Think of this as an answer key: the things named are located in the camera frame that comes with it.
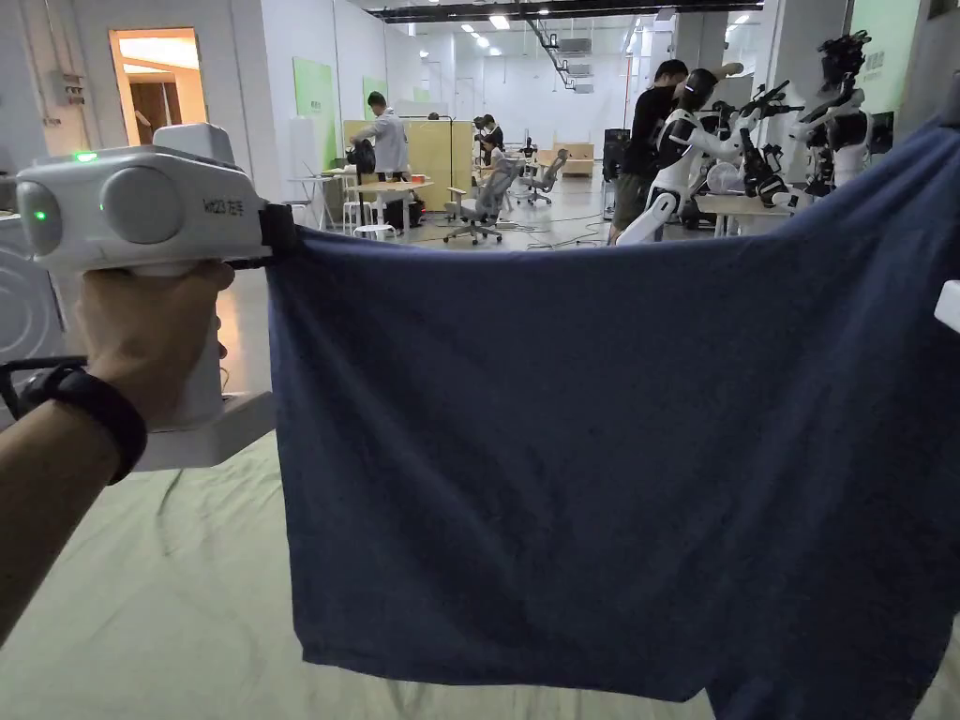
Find white washing machine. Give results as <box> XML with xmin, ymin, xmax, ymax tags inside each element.
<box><xmin>0</xmin><ymin>211</ymin><xmax>68</xmax><ymax>376</ymax></box>

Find white folding table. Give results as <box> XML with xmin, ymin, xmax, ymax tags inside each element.
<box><xmin>287</xmin><ymin>174</ymin><xmax>340</xmax><ymax>232</ymax></box>

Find person's left hand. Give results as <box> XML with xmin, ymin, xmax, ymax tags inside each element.
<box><xmin>74</xmin><ymin>259</ymin><xmax>237</xmax><ymax>434</ymax></box>

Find grey office chair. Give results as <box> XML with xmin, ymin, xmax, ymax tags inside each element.
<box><xmin>522</xmin><ymin>147</ymin><xmax>570</xmax><ymax>207</ymax></box>
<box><xmin>442</xmin><ymin>159</ymin><xmax>520</xmax><ymax>247</ymax></box>

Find white humanoid robot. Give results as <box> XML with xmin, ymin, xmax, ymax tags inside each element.
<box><xmin>614</xmin><ymin>67</ymin><xmax>800</xmax><ymax>248</ymax></box>
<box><xmin>787</xmin><ymin>29</ymin><xmax>878</xmax><ymax>198</ymax></box>

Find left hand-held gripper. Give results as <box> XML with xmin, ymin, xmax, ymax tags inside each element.
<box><xmin>14</xmin><ymin>123</ymin><xmax>300</xmax><ymax>473</ymax></box>

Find dark blue shirt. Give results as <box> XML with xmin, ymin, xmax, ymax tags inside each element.
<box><xmin>265</xmin><ymin>118</ymin><xmax>960</xmax><ymax>720</ymax></box>

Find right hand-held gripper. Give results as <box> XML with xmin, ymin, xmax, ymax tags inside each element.
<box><xmin>933</xmin><ymin>280</ymin><xmax>960</xmax><ymax>336</ymax></box>

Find bed with pale green sheet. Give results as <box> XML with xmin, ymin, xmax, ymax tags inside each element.
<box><xmin>0</xmin><ymin>430</ymin><xmax>960</xmax><ymax>720</ymax></box>

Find person's left forearm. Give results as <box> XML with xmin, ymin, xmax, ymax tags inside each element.
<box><xmin>0</xmin><ymin>363</ymin><xmax>149</xmax><ymax>648</ymax></box>

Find wooden table with fan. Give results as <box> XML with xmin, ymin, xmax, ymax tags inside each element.
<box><xmin>696</xmin><ymin>161</ymin><xmax>798</xmax><ymax>238</ymax></box>

